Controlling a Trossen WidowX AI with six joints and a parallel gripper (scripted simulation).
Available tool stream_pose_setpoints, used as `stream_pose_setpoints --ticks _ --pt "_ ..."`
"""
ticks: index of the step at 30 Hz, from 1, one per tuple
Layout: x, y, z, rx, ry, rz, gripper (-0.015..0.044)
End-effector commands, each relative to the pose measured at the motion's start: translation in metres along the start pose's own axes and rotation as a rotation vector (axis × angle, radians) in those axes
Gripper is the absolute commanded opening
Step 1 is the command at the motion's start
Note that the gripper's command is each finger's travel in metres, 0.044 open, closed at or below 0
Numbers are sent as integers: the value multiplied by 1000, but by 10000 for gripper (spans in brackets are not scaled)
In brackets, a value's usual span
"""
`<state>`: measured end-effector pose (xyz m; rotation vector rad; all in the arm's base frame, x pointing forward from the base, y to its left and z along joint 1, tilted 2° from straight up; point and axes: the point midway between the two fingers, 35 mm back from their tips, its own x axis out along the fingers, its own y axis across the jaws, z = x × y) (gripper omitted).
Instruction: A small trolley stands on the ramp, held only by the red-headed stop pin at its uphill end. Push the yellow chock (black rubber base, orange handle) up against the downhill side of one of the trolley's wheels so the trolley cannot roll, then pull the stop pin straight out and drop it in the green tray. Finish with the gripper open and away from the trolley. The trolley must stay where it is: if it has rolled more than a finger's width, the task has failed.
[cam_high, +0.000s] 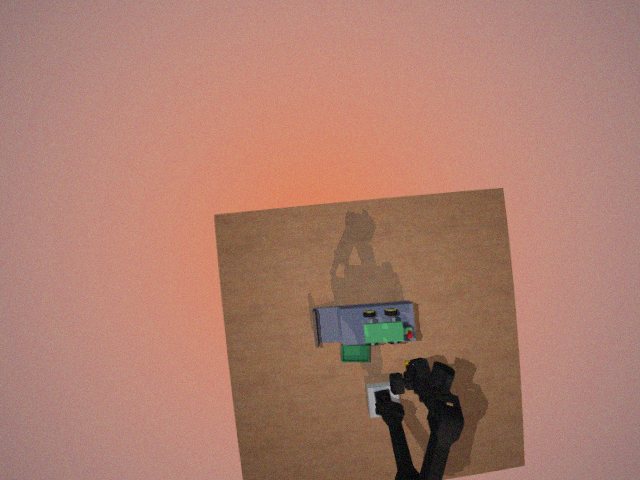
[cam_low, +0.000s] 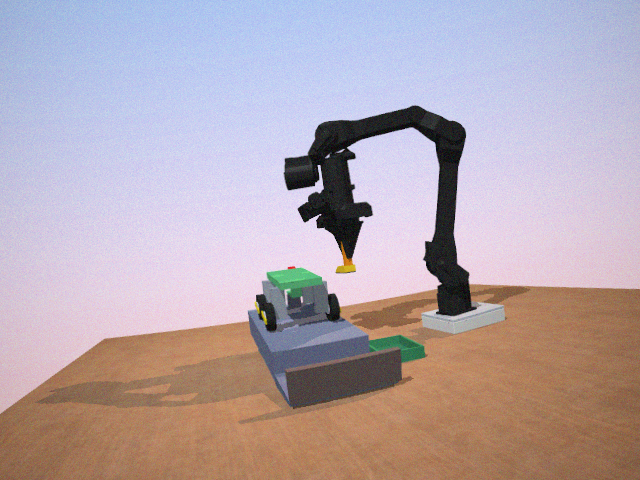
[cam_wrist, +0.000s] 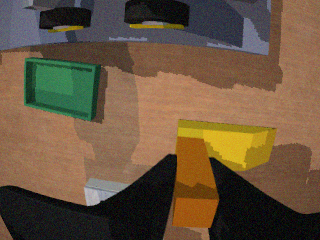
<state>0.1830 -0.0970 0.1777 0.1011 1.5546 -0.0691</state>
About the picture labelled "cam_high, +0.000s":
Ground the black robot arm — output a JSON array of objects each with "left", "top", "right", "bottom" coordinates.
[{"left": 374, "top": 358, "right": 465, "bottom": 480}]

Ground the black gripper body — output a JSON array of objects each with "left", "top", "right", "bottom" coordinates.
[{"left": 389, "top": 373, "right": 430, "bottom": 403}]

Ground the green tray floor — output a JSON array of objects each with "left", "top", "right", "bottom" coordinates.
[{"left": 343, "top": 346, "right": 368, "bottom": 360}]

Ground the blue-grey ramp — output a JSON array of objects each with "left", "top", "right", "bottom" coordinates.
[{"left": 312, "top": 300, "right": 416, "bottom": 348}]

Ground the green flat-topped trolley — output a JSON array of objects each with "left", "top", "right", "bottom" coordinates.
[{"left": 363, "top": 308, "right": 412, "bottom": 345}]

